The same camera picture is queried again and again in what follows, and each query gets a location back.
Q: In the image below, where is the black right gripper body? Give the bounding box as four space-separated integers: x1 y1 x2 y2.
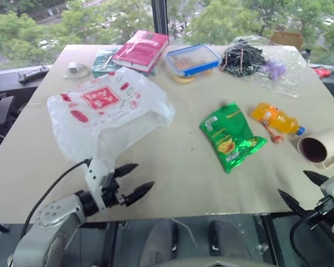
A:
313 196 334 223

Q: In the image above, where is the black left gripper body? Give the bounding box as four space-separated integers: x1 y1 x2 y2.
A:
101 172 129 208

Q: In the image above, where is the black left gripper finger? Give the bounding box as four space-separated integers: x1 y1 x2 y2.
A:
113 163 139 179
124 181 155 207

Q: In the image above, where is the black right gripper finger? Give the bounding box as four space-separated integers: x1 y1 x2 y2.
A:
303 170 330 187
277 189 310 223

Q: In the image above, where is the beige cup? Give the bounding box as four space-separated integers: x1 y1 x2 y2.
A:
297 127 334 170

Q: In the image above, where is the red lollipop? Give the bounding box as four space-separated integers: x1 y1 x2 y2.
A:
263 122 284 144

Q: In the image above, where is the white red-printed plastic bag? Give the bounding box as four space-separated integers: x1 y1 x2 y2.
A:
46 66 175 170

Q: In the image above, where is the orange drink bottle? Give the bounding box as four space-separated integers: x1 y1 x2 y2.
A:
251 102 306 136

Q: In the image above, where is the green snack packet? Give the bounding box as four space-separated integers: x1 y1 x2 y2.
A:
199 102 268 175

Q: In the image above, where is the grey robot torso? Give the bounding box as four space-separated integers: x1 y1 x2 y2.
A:
166 257 279 267

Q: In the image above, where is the clear crinkled plastic bag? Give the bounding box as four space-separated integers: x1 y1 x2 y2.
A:
222 35 308 98

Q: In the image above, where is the white tape roll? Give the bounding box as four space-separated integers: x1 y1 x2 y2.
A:
63 62 91 79

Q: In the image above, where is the red packet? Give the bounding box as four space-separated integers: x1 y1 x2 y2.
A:
313 67 331 79

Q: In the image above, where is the teal tissue pack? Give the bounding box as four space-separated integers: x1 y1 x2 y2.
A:
91 47 156 78

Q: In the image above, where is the purple soft item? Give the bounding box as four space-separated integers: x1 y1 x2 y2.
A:
263 60 287 80

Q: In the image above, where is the pink hardcover book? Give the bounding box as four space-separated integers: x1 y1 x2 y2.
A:
111 29 170 75

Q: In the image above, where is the clear blue-lidded food container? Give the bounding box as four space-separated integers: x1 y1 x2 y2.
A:
164 44 223 78

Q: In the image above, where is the black remote controller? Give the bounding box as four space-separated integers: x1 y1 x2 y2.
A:
18 65 50 85

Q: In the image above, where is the black office chair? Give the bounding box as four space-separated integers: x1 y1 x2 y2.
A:
0 86 16 140

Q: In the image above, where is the black clips bundle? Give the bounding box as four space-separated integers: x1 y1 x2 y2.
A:
219 38 268 77

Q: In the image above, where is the brown cardboard box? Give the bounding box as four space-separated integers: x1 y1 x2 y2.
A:
269 29 304 51

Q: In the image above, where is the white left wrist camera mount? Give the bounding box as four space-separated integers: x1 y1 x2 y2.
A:
84 158 115 209

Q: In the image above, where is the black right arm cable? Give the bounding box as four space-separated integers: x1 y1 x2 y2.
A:
289 210 323 267

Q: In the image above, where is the thin white cable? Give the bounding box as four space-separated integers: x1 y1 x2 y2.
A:
171 218 201 248

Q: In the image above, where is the dark window frame post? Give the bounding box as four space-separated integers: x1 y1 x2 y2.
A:
151 0 169 37

